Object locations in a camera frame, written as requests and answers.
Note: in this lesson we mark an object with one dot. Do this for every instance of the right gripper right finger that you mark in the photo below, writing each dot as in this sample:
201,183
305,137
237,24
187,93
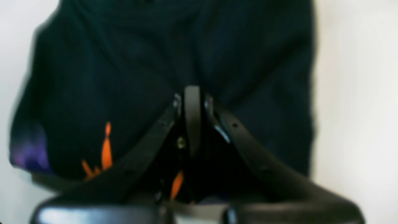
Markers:
298,200

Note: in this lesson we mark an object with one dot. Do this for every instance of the black T-shirt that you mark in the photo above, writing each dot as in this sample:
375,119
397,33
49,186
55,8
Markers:
120,62

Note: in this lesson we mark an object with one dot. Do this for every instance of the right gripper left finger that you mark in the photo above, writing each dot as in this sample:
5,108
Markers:
135,190

